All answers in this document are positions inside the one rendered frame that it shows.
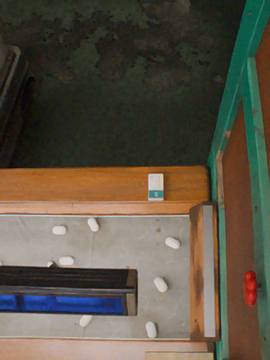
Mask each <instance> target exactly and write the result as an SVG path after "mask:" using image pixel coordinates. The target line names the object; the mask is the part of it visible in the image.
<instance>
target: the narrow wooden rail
mask: <svg viewBox="0 0 270 360"><path fill-rule="evenodd" d="M155 351H165V352H212V353H213V360H216V359H215V342H197V341H191V340H107V339H88V338H43V337H0V360H145V352H155Z"/></svg>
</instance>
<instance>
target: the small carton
mask: <svg viewBox="0 0 270 360"><path fill-rule="evenodd" d="M149 200H163V174H149Z"/></svg>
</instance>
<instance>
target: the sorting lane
mask: <svg viewBox="0 0 270 360"><path fill-rule="evenodd" d="M90 218H94V219H95V220H96V223H97V225H98V227H99V228H98V230H97V231H93V230H92V229H91V227H90V225H88V220H89V219H90ZM62 226H64V227H65V228H66V229H67V230H66V232H65V234H58V235H57V234H55V233H54V232H53V231H52V229H53V227H62ZM169 237H170V238H173V239H177V240H178V241H179V242H180V246H179V248H177V249H175V248H172V247H170V246H168V245H166V239H168V238H169ZM67 256H71V257H72V258H73V260H74V263H73V264H71V265H63V264H60V263H59V259H60V257H67ZM0 260H1V261H2V265H21V266H46V267H47V264H48V263H49V262H53V263H54V264H55V265H56V267H62V268H112V269H128V270H129V269H136V270H137V277H138V305H137V315H136V316H135V317H129V316H127V317H118V316H92V319H91V321H90V322H89V323H88V324H87V325H86V326H85V327H83V326H82V325H80V319H81V318H82V317H83V316H75V315H68V314H37V313H0V338H88V339H107V340H190V223H189V215H148V216H127V215H0ZM158 276H160V277H161V278H162V279H163V280H164V281H165V282H166V284H167V287H168V288H167V290H166V291H165V292H160V291H159V290H158V287H157V285H156V284H155V283H154V280H155V278H156V277H158ZM149 321H152V322H153V323H154V324H155V328H156V331H157V336H156V337H153V338H151V337H149V336H148V333H147V329H146V324H147V323H148V322H149Z"/></svg>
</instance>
